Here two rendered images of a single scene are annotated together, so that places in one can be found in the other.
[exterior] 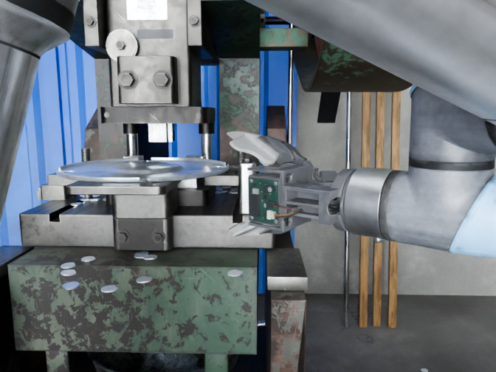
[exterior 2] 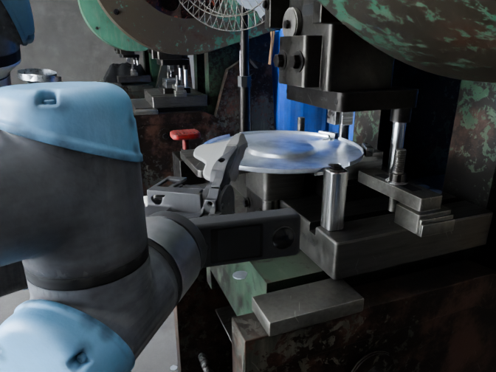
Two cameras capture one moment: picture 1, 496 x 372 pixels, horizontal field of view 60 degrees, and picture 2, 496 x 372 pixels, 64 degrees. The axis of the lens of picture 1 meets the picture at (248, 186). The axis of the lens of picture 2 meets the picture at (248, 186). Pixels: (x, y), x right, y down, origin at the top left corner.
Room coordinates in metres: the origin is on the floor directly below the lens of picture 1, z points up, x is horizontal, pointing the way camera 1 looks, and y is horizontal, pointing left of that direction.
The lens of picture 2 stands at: (0.42, -0.45, 0.96)
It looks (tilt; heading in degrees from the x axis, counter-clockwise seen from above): 19 degrees down; 67
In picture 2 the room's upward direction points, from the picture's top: straight up
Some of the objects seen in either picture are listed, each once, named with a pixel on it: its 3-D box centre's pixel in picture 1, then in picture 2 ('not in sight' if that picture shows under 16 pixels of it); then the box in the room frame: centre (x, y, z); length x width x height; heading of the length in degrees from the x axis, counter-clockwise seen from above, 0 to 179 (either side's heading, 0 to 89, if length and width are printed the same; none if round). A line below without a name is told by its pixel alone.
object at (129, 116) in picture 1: (162, 121); (346, 100); (0.88, 0.17, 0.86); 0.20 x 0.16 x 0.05; 88
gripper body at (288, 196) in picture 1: (304, 195); (185, 224); (0.51, -0.07, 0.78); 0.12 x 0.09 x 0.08; 51
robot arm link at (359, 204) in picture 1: (371, 205); (154, 266); (0.46, -0.14, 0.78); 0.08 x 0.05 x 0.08; 141
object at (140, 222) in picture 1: (140, 210); (256, 186); (0.70, 0.18, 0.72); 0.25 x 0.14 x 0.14; 178
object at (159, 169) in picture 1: (146, 167); (280, 147); (0.75, 0.18, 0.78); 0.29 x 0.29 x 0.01
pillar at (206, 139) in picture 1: (207, 147); (397, 137); (0.93, 0.09, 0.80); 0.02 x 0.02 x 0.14
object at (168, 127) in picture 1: (161, 132); (338, 113); (0.87, 0.17, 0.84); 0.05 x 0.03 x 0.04; 88
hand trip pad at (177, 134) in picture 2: not in sight; (185, 146); (0.66, 0.51, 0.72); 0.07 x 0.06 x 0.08; 178
